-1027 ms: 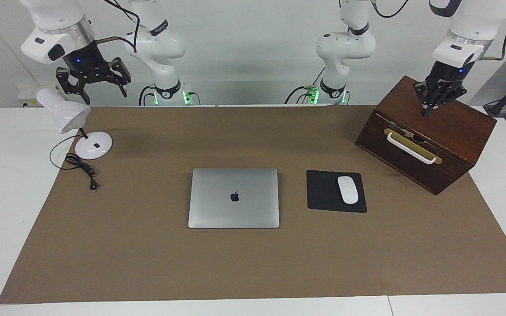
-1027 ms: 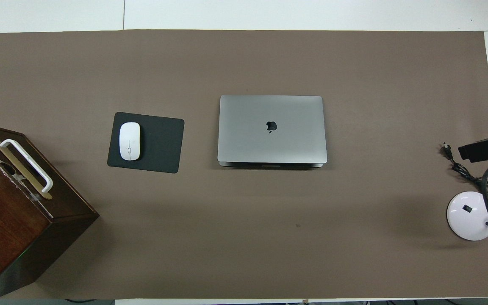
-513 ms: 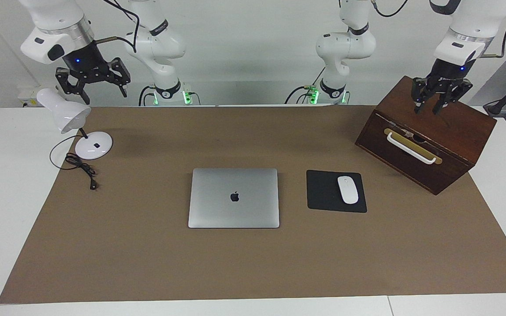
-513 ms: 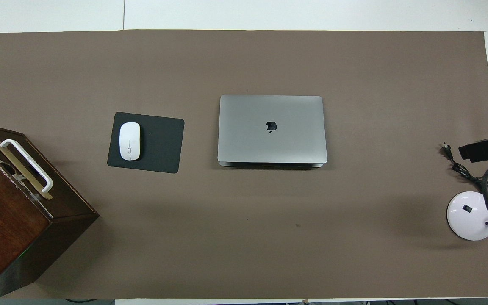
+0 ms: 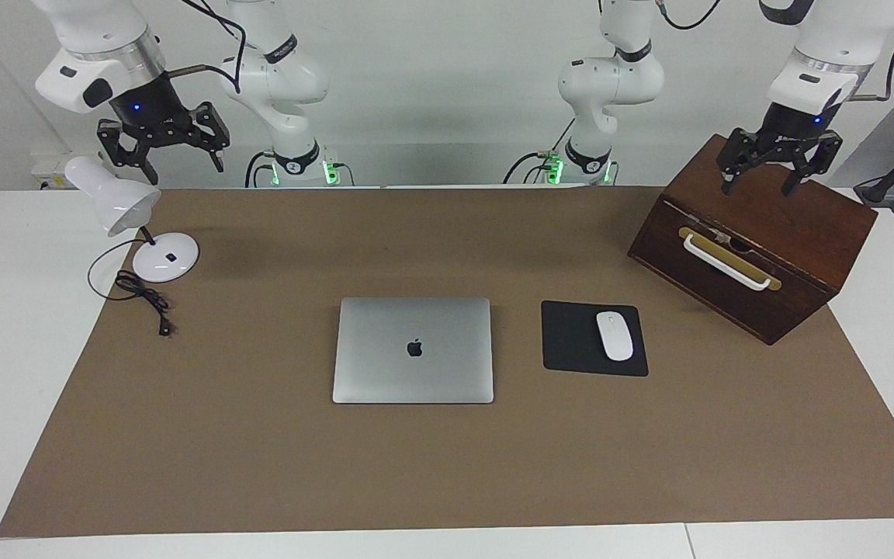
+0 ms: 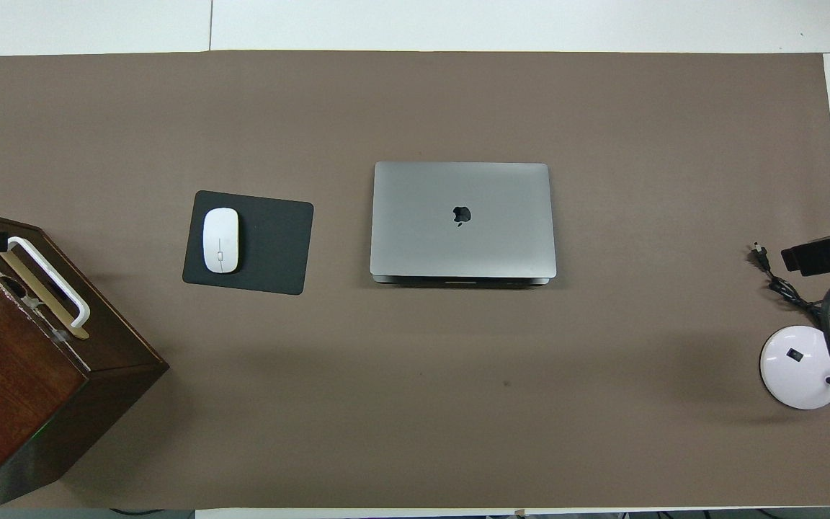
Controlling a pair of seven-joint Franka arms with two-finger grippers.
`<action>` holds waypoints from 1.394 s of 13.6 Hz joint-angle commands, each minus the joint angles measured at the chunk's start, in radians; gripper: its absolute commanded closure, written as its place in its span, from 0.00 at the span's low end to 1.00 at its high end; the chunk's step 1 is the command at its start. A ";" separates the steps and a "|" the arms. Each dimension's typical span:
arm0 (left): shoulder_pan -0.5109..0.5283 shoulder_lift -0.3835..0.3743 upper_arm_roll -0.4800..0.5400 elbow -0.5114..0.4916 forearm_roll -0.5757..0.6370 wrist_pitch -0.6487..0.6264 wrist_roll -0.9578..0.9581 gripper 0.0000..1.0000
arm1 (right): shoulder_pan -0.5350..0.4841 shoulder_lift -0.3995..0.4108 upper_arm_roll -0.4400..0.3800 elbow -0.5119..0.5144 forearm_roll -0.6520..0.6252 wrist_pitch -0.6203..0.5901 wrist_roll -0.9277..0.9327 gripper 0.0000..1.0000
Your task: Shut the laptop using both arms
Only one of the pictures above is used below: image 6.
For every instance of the brown table mat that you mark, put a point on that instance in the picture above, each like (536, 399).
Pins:
(415, 404)

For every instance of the white desk lamp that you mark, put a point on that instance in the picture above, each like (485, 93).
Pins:
(800, 371)

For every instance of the white computer mouse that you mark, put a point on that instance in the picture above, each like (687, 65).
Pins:
(220, 240)

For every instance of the black mouse pad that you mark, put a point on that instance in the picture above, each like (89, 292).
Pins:
(274, 241)

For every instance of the silver grey laptop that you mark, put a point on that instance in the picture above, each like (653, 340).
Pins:
(458, 245)

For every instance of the dark wooden box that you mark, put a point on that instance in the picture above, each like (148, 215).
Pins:
(19, 389)

